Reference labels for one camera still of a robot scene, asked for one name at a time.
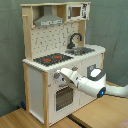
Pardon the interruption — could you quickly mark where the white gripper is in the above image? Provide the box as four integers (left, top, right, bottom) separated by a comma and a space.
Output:
60, 68, 80, 89

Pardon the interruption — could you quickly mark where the grey range hood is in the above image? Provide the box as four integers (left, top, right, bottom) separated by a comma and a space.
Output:
34, 5, 64, 27

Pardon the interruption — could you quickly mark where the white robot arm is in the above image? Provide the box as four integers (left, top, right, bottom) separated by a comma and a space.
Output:
60, 68, 128, 98

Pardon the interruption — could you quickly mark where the wooden toy kitchen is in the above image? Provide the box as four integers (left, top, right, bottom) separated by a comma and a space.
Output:
22, 2, 105, 128

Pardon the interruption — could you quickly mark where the white oven door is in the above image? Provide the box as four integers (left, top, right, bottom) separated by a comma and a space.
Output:
49, 83, 79, 123

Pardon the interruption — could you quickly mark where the black toy faucet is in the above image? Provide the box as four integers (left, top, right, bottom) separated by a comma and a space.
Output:
67, 33, 82, 49

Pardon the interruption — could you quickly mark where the white cabinet door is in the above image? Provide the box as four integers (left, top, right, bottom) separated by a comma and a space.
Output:
78, 55, 103, 108

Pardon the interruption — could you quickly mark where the toy microwave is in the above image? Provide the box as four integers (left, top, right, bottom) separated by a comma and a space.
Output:
67, 3, 90, 21

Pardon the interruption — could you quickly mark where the black toy stovetop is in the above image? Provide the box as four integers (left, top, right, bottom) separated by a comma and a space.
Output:
34, 53, 70, 66

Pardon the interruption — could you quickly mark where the grey toy sink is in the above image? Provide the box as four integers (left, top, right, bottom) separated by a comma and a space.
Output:
65, 47, 95, 56

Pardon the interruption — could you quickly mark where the stove knob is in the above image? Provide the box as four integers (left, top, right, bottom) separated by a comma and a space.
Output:
54, 72, 60, 79
71, 65, 79, 72

